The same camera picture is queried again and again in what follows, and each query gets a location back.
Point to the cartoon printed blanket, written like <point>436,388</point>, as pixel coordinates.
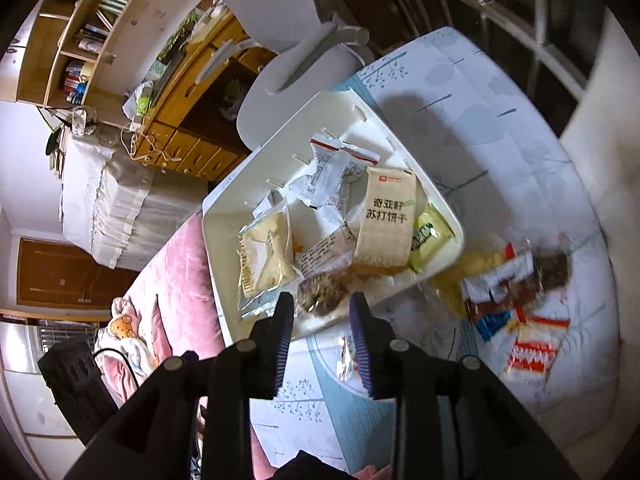
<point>120,330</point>

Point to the yellow chips clear packet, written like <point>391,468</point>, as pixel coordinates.
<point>470,265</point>

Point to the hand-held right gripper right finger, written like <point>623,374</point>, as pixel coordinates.
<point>362,345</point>

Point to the wooden bookshelf hutch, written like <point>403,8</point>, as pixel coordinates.
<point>145,15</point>

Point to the white packet red edge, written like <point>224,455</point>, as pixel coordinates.
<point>357,175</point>
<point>320,170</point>

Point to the grey office chair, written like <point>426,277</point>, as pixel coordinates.
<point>280,0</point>

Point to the metal window grille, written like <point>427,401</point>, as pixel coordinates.
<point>540,20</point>

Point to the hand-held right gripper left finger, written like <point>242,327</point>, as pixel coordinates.
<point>285,340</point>

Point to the floral hanging pouch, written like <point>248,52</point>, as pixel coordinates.
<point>84,120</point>

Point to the white plastic storage box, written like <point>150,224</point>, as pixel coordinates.
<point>222,270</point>

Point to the blue white snack packet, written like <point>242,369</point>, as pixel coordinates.
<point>492,325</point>

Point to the orange white snack bar packet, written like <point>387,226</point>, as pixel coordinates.
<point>325,250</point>

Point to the cream packet with yellow print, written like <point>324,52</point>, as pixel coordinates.
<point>267,255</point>

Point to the brown chocolate packet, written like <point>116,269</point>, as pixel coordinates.
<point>550,267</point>

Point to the red white snack packet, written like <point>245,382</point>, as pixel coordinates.
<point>535,347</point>

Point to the yellow green snack packet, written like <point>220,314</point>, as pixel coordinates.
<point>425,240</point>

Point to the beige cracker packet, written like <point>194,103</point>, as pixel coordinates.
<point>385,215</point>

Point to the white floral curtain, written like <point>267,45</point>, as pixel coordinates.
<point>610,135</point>

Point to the nut snack clear packet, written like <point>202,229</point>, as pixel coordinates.
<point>320,290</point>

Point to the white lace cover cloth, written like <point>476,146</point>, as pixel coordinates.
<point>115,195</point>

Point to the brown wooden door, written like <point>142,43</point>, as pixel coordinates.
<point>60,272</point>

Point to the silver foil packet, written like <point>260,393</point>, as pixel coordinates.
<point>345,360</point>

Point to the tree print tablecloth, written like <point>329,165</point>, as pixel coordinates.
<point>500,160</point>

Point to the wooden desk with drawers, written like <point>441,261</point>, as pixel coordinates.
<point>200,155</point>

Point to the green white packet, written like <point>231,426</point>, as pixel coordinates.
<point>141,100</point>

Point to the pink blanket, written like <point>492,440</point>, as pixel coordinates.
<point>175,280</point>

